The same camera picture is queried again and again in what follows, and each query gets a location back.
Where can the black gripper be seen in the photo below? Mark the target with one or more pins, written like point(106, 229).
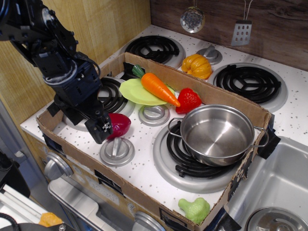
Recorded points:
point(76, 84)

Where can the orange toy carrot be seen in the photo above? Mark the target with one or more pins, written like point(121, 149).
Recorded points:
point(155, 86)

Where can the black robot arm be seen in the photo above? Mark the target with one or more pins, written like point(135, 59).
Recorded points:
point(41, 39)

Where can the light green plastic plate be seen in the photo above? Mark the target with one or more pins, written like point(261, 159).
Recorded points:
point(135, 92)

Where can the dark red toy half fruit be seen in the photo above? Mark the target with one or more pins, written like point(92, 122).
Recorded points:
point(120, 125)

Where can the front left black burner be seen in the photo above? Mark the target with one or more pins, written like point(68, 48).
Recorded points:
point(112, 99)

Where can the silver knob centre lower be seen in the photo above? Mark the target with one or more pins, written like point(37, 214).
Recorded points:
point(117, 152)

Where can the brown cardboard fence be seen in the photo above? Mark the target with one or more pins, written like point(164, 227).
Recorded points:
point(143, 185)

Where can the silver knob centre upper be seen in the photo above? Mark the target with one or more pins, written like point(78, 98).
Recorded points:
point(154, 116)

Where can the silver oven front knob left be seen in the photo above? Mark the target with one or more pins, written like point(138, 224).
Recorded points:
point(56, 167)

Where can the silver oven knob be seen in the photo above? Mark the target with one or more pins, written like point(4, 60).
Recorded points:
point(56, 167)
point(144, 222)

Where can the red toy strawberry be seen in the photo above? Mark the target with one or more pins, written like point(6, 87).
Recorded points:
point(189, 100)

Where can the front right black burner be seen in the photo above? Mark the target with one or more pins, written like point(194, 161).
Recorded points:
point(181, 170)

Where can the silver oven front knob right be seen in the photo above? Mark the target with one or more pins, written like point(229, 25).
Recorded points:
point(144, 222)

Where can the orange object bottom left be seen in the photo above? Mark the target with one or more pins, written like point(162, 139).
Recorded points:
point(49, 219)

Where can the stainless steel pot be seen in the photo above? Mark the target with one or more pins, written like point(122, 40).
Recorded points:
point(218, 135)

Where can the orange toy pumpkin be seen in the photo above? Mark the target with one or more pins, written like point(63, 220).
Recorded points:
point(197, 66)

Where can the green toy broccoli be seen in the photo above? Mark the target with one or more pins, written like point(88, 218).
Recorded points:
point(195, 211)

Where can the silver knob back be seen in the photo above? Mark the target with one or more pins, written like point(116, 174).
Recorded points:
point(211, 54)

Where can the hanging metal strainer ladle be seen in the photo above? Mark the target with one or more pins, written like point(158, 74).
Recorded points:
point(192, 19)

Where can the back right black burner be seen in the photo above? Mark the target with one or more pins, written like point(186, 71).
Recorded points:
point(254, 82)

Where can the hanging metal slotted spatula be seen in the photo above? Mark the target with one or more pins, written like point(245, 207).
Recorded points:
point(242, 28)

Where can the silver sink basin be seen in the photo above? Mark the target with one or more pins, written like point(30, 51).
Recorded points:
point(274, 196)

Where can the silver oven door handle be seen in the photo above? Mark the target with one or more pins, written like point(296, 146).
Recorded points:
point(89, 208)

